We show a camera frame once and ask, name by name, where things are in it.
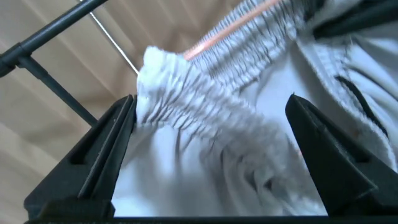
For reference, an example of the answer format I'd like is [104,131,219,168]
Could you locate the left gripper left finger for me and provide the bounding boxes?
[24,94,138,218]

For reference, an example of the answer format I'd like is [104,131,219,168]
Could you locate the black clothes rack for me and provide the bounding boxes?
[0,0,109,128]

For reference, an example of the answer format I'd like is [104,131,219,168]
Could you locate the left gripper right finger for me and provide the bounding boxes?
[284,93,398,217]

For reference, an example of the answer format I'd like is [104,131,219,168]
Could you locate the pink clothes hanger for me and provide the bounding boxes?
[182,0,282,62]

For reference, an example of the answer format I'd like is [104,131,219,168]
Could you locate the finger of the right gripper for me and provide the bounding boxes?
[312,0,398,40]

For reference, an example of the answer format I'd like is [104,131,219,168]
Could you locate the pale grey shorts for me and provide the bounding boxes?
[111,0,398,217]

